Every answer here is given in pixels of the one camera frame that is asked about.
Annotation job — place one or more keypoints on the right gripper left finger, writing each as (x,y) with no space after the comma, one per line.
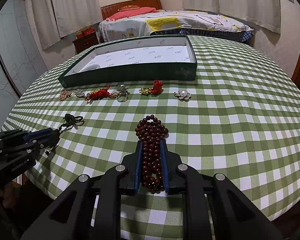
(131,182)

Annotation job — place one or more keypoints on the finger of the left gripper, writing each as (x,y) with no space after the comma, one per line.
(33,135)
(49,141)

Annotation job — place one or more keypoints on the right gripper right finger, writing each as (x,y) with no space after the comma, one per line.
(169,162)

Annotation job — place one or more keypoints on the silver rhinestone brooch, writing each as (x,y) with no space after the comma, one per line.
(79,93)

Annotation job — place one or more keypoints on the pearl flower brooch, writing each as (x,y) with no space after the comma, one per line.
(183,95)

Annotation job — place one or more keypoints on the red tassel knot pendant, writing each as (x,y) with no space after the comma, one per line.
(99,94)

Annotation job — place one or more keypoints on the red knot gold charm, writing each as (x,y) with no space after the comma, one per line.
(156,89)

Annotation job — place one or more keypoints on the green jewelry box tray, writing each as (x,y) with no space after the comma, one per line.
(163,57)

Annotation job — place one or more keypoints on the green checkered tablecloth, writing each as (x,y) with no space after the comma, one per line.
(243,120)

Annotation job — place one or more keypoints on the dark wooden nightstand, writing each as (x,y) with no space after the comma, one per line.
(85,42)

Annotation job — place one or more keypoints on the red boxes on nightstand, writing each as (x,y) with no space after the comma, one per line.
(84,31)

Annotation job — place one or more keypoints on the white left curtain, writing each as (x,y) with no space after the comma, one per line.
(56,19)

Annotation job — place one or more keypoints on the bed with patterned quilt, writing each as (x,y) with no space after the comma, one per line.
(180,22)

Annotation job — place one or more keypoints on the wooden headboard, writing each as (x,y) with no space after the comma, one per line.
(111,9)

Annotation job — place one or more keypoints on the pink pillow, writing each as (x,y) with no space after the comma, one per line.
(130,13)

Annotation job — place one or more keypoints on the orange patterned cushion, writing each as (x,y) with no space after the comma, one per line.
(128,8)

